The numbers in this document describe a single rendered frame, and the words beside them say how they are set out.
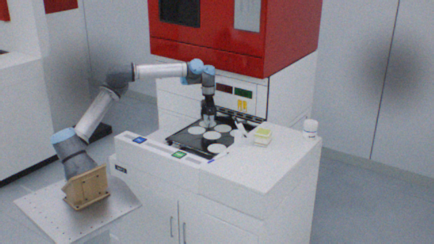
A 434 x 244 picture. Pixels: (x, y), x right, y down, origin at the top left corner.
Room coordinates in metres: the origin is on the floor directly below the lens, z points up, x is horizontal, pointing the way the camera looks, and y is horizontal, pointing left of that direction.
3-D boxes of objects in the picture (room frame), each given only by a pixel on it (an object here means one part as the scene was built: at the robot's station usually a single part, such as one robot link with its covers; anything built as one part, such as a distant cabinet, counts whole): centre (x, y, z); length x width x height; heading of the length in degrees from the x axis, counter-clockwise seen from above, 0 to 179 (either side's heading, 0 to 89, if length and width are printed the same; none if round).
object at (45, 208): (1.62, 0.62, 0.75); 0.45 x 0.44 x 0.13; 137
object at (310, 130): (1.98, -0.48, 1.01); 0.07 x 0.07 x 0.10
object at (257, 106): (2.43, 0.07, 1.02); 0.82 x 0.03 x 0.40; 56
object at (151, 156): (1.87, 0.29, 0.89); 0.55 x 0.09 x 0.14; 56
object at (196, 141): (2.13, 0.03, 0.90); 0.34 x 0.34 x 0.01; 56
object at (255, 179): (1.84, -0.23, 0.89); 0.62 x 0.35 x 0.14; 146
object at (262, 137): (1.92, -0.23, 1.00); 0.07 x 0.07 x 0.07; 65
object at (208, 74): (2.24, 0.06, 1.21); 0.09 x 0.08 x 0.11; 108
